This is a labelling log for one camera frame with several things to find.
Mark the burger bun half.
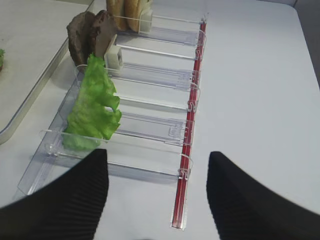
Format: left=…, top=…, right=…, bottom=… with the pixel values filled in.
left=106, top=0, right=128, bottom=31
left=124, top=0, right=149, bottom=32

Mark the brown meat patty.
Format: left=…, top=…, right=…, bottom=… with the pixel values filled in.
left=66, top=11, right=96, bottom=66
left=88, top=10, right=117, bottom=58

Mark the green lettuce leaf in rack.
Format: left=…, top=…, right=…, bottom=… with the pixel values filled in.
left=62, top=54, right=122, bottom=151

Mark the burger bun half left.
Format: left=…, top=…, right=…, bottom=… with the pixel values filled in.
left=106, top=0, right=128, bottom=31

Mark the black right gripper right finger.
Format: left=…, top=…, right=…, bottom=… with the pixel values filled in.
left=206, top=151, right=320, bottom=240

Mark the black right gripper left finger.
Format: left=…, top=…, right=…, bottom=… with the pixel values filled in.
left=0, top=149, right=109, bottom=240

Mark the white pusher block far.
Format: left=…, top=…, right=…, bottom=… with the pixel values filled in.
left=138, top=8, right=153, bottom=33

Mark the white pusher block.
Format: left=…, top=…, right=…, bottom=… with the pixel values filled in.
left=104, top=45, right=123, bottom=70
left=138, top=8, right=153, bottom=33

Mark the clear acrylic food rack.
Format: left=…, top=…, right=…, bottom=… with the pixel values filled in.
left=17, top=14, right=207, bottom=196

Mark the lettuce leaf on tray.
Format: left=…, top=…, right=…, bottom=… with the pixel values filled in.
left=0, top=48, right=5, bottom=71

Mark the red rack rail strip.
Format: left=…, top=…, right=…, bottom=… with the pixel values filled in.
left=171, top=20, right=207, bottom=230

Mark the burger bun half right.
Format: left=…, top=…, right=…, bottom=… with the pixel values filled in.
left=124, top=0, right=149, bottom=32

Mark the white metal tray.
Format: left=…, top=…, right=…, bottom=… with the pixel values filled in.
left=0, top=0, right=93, bottom=143

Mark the brown meat patty rear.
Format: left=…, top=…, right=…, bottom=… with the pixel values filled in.
left=66, top=11, right=96, bottom=66

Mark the brown meat patty front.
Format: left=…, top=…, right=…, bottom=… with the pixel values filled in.
left=88, top=10, right=117, bottom=58

